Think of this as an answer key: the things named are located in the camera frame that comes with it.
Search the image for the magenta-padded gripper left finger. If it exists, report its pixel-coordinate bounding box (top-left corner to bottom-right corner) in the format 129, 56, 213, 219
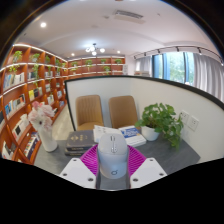
59, 143, 101, 190

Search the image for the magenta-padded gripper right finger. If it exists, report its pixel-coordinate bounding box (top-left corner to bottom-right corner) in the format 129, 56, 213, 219
127, 146, 168, 190

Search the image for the white computer mouse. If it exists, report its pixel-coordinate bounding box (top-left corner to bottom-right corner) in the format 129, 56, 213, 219
96, 133, 129, 180

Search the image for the dark blue hardcover book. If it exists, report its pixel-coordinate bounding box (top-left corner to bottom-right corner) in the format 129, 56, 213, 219
64, 146, 89, 157
65, 129, 98, 151

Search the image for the blue and white book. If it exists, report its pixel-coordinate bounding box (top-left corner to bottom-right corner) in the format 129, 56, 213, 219
118, 125, 148, 148

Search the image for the white vase with pink flowers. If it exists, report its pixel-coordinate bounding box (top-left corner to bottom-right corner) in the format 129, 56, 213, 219
27, 100, 59, 153

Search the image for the green plant in white pot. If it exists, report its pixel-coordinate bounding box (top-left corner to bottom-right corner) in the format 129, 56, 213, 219
134, 102, 185, 148

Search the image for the tan upholstered chair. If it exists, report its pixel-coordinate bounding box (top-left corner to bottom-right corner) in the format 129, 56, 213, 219
108, 95, 140, 130
75, 94, 105, 132

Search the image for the orange wooden bookshelf unit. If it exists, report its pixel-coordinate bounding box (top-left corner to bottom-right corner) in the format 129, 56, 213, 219
0, 42, 127, 166

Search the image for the large window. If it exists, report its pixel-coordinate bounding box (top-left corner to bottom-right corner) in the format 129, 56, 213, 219
152, 51, 196, 86

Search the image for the grey curtain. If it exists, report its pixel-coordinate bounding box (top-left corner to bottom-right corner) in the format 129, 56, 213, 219
193, 53, 224, 103

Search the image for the ceiling lamp with round bulbs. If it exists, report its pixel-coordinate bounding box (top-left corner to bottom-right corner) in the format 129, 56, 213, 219
85, 43, 106, 57

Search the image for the ceiling air vent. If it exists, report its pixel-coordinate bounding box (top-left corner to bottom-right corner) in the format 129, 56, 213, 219
113, 9, 145, 21

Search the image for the white wall outlet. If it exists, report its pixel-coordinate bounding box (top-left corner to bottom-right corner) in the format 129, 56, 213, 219
179, 109, 190, 126
187, 115, 200, 132

